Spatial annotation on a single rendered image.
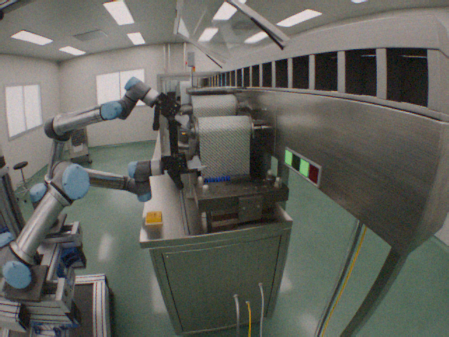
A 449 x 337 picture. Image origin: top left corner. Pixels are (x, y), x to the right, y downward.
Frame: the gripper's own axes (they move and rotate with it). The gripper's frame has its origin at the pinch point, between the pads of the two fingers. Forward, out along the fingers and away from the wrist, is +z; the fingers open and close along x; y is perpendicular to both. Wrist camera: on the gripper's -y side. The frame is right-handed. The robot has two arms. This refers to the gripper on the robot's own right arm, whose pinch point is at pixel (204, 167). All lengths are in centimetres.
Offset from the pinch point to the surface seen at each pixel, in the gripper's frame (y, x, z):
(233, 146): 9.1, -0.3, 13.6
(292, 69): 44, -22, 32
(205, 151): 7.8, -0.3, 0.5
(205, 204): -8.5, -20.0, -3.3
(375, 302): -29, -77, 47
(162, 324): -109, -9, -39
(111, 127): -53, 556, -192
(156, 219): -17.0, -13.5, -24.2
